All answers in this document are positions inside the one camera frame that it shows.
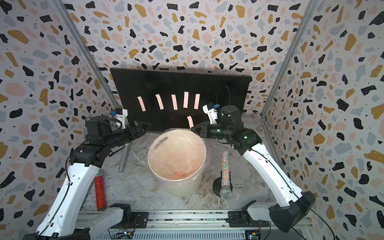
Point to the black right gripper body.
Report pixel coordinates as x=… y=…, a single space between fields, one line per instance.
x=216 y=132

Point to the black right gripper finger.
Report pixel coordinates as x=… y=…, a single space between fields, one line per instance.
x=200 y=133
x=201 y=126

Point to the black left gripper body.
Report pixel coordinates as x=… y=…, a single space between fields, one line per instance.
x=127 y=135

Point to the pink sticky note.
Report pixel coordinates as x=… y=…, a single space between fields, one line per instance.
x=197 y=101
x=174 y=101
x=190 y=121
x=141 y=102
x=186 y=100
x=160 y=102

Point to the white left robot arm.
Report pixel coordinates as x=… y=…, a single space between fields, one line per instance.
x=82 y=167

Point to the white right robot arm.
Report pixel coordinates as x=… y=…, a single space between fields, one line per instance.
x=292 y=203

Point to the black monitor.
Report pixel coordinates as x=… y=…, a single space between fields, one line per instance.
x=217 y=89

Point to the silver microphone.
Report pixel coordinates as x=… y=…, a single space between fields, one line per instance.
x=124 y=158

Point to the white lined waste bin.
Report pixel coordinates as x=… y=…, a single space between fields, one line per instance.
x=178 y=149

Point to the pink notes in bin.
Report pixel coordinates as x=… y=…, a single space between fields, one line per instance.
x=180 y=174

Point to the black microphone stand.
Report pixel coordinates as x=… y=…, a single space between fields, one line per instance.
x=219 y=184

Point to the multicolour glitter microphone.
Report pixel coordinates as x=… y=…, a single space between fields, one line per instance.
x=225 y=162

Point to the red glitter microphone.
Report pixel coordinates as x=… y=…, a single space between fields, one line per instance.
x=100 y=193

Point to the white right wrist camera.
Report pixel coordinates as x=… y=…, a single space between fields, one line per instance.
x=212 y=112

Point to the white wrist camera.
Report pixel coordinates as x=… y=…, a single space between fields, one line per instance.
x=212 y=112
x=120 y=116

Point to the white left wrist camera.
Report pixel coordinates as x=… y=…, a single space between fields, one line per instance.
x=120 y=116

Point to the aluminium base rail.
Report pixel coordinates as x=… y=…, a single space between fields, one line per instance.
x=202 y=225

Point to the right aluminium corner post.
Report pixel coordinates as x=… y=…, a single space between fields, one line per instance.
x=290 y=54

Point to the aluminium corner post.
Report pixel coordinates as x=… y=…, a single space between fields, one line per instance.
x=290 y=54
x=66 y=17

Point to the left aluminium corner post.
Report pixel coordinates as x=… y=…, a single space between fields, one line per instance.
x=66 y=17

